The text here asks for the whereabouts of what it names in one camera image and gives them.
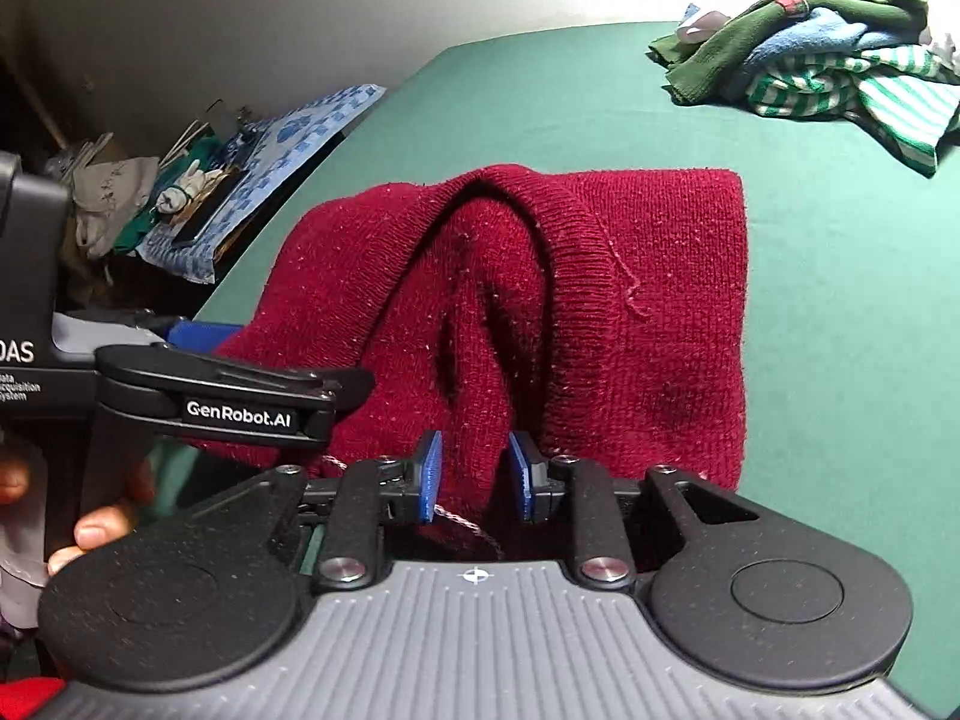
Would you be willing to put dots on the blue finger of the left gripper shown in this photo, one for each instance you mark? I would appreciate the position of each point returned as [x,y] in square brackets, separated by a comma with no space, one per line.
[200,337]

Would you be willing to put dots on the propped black smartphone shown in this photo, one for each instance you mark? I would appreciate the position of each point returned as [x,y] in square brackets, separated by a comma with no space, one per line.
[222,120]

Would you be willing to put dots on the blue white checkered towel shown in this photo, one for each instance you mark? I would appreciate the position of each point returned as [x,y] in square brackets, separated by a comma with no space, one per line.
[284,145]

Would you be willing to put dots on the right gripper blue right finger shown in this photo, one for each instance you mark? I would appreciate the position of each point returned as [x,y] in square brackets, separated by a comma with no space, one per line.
[582,509]

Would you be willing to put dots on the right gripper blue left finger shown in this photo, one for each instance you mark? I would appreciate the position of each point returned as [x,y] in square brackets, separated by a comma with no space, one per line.
[371,496]

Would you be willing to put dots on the black smartphone lying flat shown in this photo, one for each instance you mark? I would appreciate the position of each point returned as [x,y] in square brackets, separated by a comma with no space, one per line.
[208,205]

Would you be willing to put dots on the white work gloves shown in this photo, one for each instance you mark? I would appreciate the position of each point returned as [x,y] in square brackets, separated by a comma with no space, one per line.
[186,188]

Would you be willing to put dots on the white patterned bag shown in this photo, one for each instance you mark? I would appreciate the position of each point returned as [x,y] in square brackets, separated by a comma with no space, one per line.
[107,196]

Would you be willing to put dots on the person's left hand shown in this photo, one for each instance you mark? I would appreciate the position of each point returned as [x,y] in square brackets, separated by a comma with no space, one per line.
[94,529]

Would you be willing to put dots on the green white striped garment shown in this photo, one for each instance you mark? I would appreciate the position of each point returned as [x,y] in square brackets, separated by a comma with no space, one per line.
[902,95]

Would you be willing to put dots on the red clothed forearm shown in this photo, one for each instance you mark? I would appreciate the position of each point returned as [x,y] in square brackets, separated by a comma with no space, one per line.
[22,698]

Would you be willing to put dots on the light blue garment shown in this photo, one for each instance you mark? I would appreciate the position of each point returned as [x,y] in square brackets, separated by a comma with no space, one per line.
[824,32]

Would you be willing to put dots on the green bed sheet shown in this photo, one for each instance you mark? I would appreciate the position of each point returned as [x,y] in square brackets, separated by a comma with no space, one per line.
[851,332]

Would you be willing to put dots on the dark red knit sweater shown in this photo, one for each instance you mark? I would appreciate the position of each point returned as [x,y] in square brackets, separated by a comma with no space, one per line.
[600,312]

